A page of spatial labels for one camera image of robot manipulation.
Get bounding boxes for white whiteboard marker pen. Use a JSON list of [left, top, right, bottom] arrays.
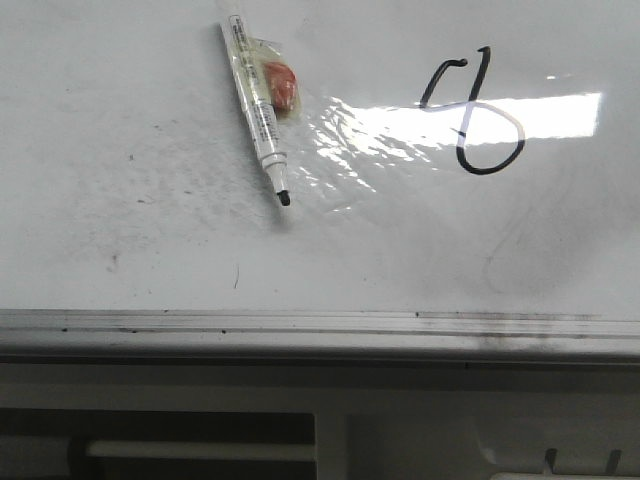
[[221, 14, 291, 207]]

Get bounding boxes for red magnet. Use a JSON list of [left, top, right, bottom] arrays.
[[250, 37, 302, 121]]

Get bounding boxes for white whiteboard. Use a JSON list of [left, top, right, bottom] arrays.
[[1, 1, 639, 318]]

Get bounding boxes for white horizontal rod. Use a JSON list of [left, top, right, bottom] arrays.
[[85, 440, 316, 462]]

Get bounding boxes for aluminium whiteboard frame rail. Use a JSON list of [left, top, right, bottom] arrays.
[[1, 309, 639, 365]]

